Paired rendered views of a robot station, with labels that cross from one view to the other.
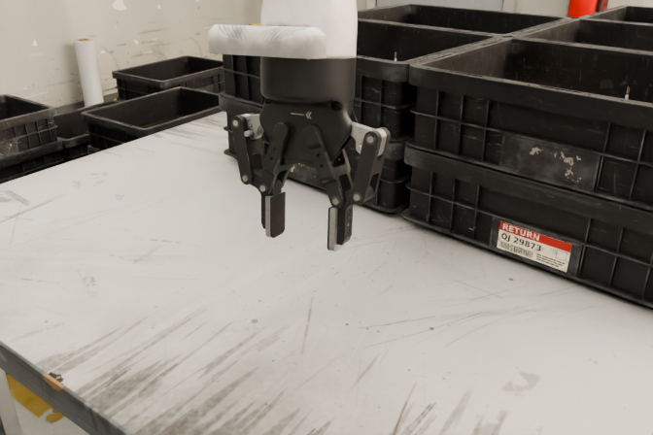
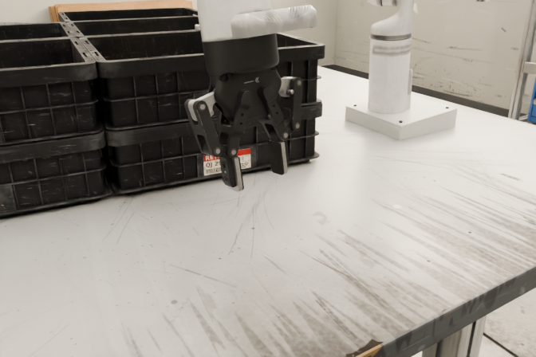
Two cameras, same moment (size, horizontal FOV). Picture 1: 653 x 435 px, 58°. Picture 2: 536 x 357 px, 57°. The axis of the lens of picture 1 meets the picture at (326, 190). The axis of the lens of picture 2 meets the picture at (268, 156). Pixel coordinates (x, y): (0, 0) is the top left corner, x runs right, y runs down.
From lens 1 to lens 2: 52 cm
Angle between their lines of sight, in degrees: 61
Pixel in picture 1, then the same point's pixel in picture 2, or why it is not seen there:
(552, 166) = not seen: hidden behind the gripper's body
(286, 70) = (265, 45)
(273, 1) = not seen: outside the picture
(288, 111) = (242, 81)
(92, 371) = not seen: outside the picture
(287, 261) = (104, 264)
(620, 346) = (312, 182)
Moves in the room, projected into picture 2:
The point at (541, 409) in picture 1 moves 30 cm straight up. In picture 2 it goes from (342, 219) to (355, 17)
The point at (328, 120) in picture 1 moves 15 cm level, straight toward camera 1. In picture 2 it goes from (270, 79) to (418, 93)
